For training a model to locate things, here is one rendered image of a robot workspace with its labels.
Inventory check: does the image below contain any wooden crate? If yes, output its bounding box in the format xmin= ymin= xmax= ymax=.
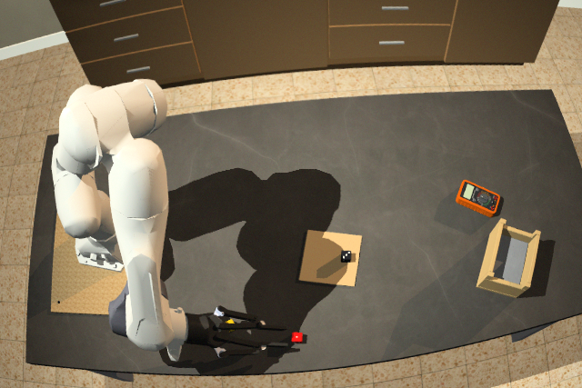
xmin=477 ymin=220 xmax=541 ymax=298

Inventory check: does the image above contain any tan flat mat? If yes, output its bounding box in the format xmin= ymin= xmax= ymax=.
xmin=299 ymin=230 xmax=362 ymax=286

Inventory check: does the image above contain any black die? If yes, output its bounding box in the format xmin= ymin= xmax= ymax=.
xmin=341 ymin=251 xmax=351 ymax=263

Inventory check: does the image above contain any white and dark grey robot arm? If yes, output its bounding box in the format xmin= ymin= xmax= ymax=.
xmin=52 ymin=79 xmax=188 ymax=362

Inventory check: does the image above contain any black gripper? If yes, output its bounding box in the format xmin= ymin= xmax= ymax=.
xmin=184 ymin=305 xmax=288 ymax=358

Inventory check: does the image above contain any orange digital multimeter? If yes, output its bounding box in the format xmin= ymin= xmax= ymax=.
xmin=456 ymin=180 xmax=500 ymax=217

